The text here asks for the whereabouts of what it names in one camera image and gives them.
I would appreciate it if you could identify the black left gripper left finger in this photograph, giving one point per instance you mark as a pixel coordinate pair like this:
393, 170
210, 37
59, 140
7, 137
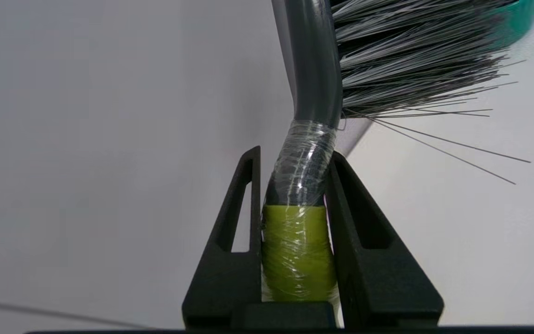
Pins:
223, 278

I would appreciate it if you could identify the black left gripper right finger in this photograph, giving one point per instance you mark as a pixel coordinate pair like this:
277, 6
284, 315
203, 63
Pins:
378, 283

